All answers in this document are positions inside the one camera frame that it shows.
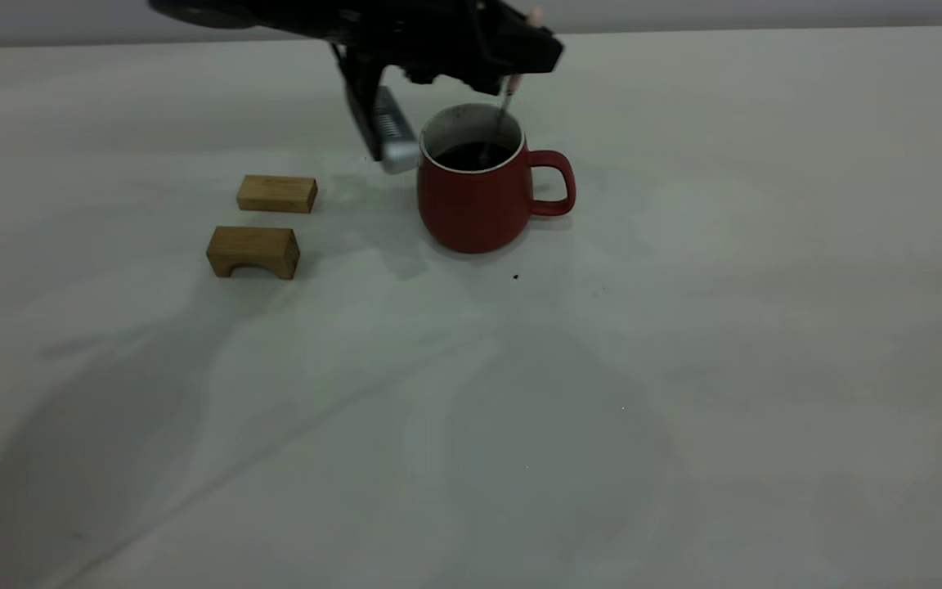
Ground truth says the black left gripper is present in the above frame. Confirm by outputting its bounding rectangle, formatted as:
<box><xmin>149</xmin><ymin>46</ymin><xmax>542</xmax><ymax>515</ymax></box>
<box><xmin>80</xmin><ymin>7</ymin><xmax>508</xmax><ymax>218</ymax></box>
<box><xmin>339</xmin><ymin>0</ymin><xmax>564</xmax><ymax>97</ymax></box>

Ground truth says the pink handled metal spoon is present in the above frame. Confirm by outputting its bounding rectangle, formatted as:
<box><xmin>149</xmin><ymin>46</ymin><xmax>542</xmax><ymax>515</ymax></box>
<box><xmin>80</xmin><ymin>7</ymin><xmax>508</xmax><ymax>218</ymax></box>
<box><xmin>478</xmin><ymin>7</ymin><xmax>544</xmax><ymax>164</ymax></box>

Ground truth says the red ceramic mug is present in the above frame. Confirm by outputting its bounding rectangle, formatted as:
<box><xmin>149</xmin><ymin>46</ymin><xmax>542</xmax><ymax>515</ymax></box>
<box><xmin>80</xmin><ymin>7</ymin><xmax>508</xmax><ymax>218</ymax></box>
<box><xmin>416</xmin><ymin>102</ymin><xmax>577</xmax><ymax>254</ymax></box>

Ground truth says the dark coffee liquid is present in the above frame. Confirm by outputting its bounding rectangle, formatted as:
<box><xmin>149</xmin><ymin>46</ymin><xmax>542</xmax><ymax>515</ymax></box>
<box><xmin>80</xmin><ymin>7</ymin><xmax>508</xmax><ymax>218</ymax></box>
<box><xmin>434</xmin><ymin>142</ymin><xmax>517</xmax><ymax>172</ymax></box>

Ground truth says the flat rectangular wooden block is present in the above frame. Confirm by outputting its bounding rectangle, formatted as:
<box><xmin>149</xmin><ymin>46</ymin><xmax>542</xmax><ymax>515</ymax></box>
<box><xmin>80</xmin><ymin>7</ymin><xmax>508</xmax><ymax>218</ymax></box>
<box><xmin>236</xmin><ymin>174</ymin><xmax>319</xmax><ymax>215</ymax></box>

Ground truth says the arched wooden block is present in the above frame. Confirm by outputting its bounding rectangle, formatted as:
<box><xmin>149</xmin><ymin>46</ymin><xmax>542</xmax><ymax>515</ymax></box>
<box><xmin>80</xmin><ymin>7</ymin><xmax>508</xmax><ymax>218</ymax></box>
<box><xmin>207</xmin><ymin>226</ymin><xmax>301</xmax><ymax>281</ymax></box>

